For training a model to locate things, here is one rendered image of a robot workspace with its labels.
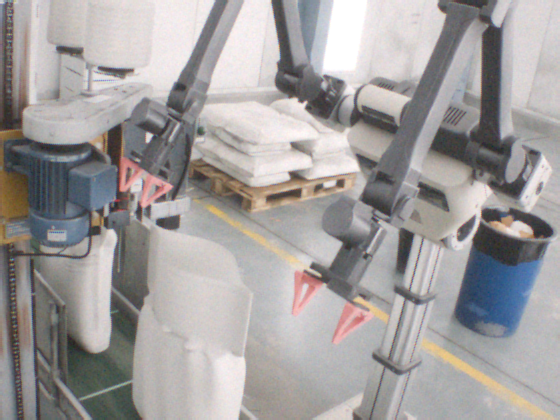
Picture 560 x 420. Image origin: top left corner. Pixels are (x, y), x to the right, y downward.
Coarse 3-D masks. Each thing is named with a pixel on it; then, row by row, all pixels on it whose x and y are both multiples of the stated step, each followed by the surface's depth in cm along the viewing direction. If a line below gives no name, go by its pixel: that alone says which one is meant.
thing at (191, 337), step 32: (160, 256) 169; (192, 256) 184; (224, 256) 179; (160, 288) 171; (192, 288) 163; (224, 288) 161; (160, 320) 173; (192, 320) 167; (224, 320) 165; (160, 352) 179; (192, 352) 169; (224, 352) 167; (160, 384) 182; (192, 384) 171; (224, 384) 170; (160, 416) 187; (192, 416) 174; (224, 416) 174
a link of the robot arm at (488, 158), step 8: (488, 144) 126; (480, 152) 126; (488, 152) 125; (496, 152) 124; (480, 160) 127; (488, 160) 125; (496, 160) 124; (480, 168) 128; (488, 168) 126; (496, 168) 124; (480, 176) 131; (496, 176) 126
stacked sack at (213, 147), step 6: (210, 132) 508; (210, 138) 491; (216, 138) 492; (198, 144) 493; (204, 144) 490; (210, 144) 486; (216, 144) 484; (222, 144) 484; (228, 144) 485; (204, 150) 490; (210, 150) 483; (216, 150) 481; (222, 150) 478; (210, 156) 486; (216, 156) 481
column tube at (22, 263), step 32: (0, 32) 145; (0, 64) 148; (0, 96) 151; (0, 128) 155; (0, 256) 168; (0, 288) 172; (0, 320) 176; (0, 352) 179; (32, 352) 188; (0, 384) 184; (32, 384) 192; (0, 416) 189; (32, 416) 197
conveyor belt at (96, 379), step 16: (32, 240) 298; (112, 320) 249; (112, 336) 239; (128, 336) 241; (80, 352) 227; (112, 352) 230; (128, 352) 232; (80, 368) 218; (96, 368) 220; (112, 368) 221; (128, 368) 223; (80, 384) 210; (96, 384) 212; (112, 384) 213; (128, 384) 215; (80, 400) 203; (96, 400) 205; (112, 400) 206; (128, 400) 207; (96, 416) 198; (112, 416) 199; (128, 416) 200
